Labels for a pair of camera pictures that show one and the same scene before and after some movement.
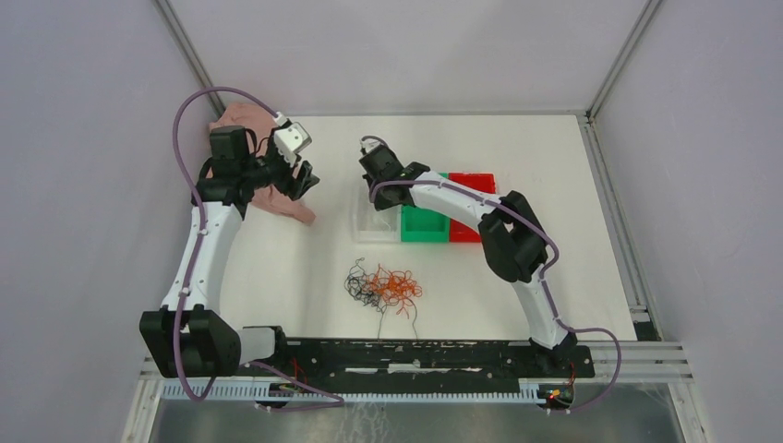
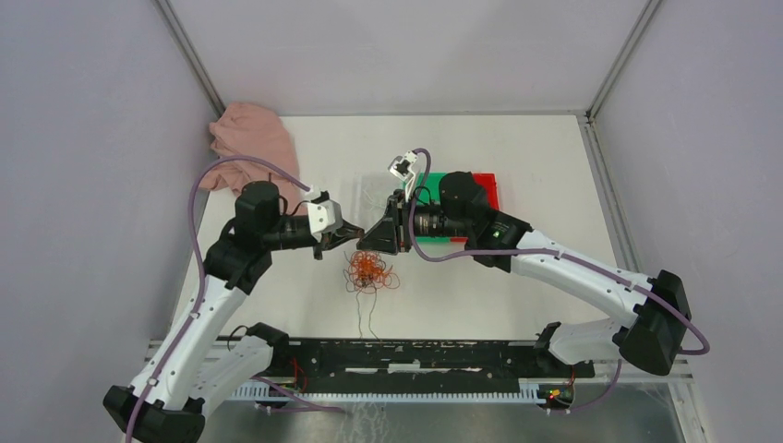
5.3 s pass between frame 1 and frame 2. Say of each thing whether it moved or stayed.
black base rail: stayed
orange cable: moved
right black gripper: moved
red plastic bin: stayed
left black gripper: moved
